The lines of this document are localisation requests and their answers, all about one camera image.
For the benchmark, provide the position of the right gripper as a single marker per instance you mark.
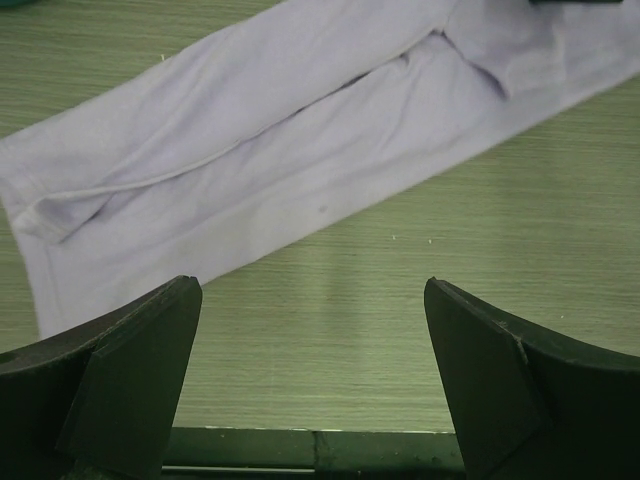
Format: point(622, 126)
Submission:
point(575, 1)

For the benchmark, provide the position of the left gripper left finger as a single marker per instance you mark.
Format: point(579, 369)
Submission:
point(103, 393)

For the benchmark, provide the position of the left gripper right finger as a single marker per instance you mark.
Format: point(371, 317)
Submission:
point(528, 402)

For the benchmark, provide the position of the lavender t-shirt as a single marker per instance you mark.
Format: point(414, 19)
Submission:
point(276, 127)

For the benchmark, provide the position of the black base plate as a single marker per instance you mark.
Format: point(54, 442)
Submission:
point(319, 450)

